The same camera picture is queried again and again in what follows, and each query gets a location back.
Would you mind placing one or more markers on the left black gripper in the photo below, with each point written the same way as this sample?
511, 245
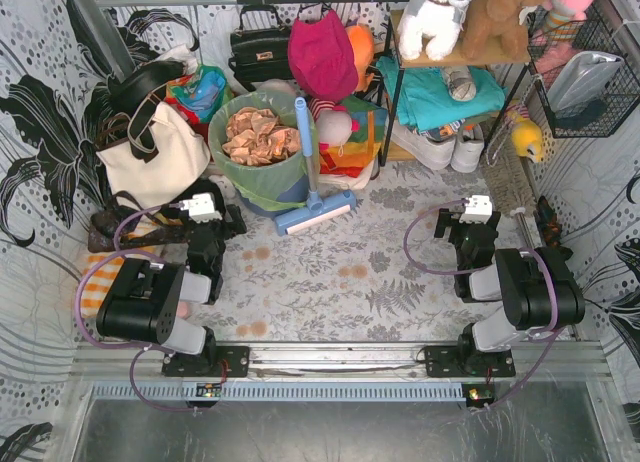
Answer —
232, 221

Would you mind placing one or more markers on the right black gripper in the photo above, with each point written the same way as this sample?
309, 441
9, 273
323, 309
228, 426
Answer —
445, 223

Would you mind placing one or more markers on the blue trash bin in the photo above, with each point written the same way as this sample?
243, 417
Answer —
276, 199

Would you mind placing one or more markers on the blue floor squeegee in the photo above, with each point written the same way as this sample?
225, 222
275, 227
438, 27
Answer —
316, 209

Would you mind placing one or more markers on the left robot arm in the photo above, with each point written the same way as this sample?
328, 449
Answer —
142, 303

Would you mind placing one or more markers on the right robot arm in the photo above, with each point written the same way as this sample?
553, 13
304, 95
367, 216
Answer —
537, 292

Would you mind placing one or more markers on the cream canvas tote bag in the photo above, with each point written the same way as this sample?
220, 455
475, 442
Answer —
180, 157

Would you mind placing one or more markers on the colourful printed bag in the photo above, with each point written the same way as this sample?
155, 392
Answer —
200, 95

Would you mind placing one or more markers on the rainbow striped bag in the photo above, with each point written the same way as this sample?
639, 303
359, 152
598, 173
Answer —
363, 146

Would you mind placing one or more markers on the magenta fabric bag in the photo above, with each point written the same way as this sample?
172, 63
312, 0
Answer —
321, 58

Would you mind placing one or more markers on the white sneakers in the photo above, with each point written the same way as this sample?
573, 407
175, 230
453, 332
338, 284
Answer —
460, 151

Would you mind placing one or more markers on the crumpled brown paper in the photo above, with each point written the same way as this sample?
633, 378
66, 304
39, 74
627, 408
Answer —
256, 137

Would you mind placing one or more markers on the yellow plush duck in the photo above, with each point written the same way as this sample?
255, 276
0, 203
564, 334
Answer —
526, 135

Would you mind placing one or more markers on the orange checkered cloth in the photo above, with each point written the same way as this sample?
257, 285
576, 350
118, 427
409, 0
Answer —
100, 271

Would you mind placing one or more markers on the teal folded cloth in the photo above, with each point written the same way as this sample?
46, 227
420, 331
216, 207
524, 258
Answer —
424, 102

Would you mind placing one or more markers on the pink white plush doll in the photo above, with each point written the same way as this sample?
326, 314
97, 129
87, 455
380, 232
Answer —
333, 122

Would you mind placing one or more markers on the black hat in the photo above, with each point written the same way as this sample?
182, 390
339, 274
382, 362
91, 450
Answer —
125, 96

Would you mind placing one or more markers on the black leather handbag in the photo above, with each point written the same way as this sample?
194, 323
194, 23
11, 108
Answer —
262, 54

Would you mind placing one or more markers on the silver foil pouch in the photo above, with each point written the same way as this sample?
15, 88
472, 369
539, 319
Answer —
582, 79

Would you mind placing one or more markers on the brown teddy bear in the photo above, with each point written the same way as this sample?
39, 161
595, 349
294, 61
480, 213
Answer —
499, 19

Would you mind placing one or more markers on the white plush dog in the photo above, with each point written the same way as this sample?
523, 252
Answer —
430, 27

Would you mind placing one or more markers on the orange plush toy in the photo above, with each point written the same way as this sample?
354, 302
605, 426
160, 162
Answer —
362, 43

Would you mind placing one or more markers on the brown leather strap bag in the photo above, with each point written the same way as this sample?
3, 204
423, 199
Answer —
120, 225

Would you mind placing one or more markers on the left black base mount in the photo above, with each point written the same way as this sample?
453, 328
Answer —
226, 360

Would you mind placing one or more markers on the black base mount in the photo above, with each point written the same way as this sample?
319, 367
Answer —
448, 361
226, 360

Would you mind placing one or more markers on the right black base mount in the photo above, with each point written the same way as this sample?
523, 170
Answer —
448, 361

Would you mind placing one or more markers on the aluminium front rail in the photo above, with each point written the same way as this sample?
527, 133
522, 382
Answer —
350, 361

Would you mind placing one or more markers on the black wire basket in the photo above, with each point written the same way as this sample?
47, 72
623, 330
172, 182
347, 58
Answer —
550, 51

